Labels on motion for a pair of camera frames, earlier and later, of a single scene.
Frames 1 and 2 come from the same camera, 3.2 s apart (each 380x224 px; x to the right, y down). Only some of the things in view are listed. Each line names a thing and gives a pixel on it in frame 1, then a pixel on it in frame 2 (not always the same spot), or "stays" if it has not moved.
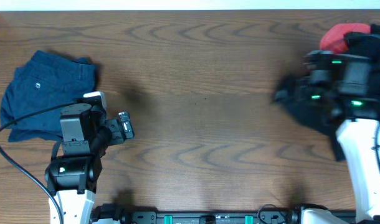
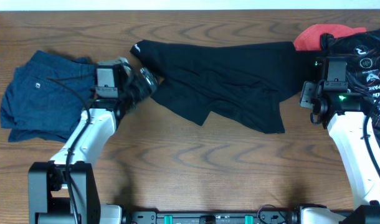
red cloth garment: x=333 y=38 -> x=310 y=38
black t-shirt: x=338 y=86 -> x=243 y=85
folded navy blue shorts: x=47 y=80 stays
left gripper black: x=118 y=136 -> x=144 y=92
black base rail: x=112 y=214 stays
